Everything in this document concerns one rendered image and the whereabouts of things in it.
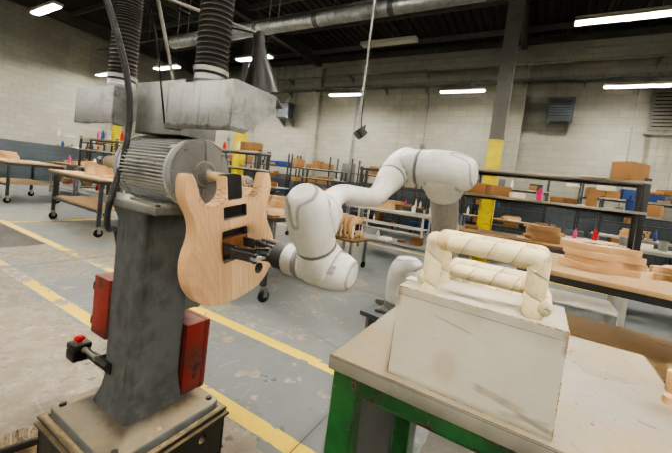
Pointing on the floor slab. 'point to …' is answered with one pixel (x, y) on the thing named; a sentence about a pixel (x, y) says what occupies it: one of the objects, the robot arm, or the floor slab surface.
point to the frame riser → (201, 442)
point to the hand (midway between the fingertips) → (236, 244)
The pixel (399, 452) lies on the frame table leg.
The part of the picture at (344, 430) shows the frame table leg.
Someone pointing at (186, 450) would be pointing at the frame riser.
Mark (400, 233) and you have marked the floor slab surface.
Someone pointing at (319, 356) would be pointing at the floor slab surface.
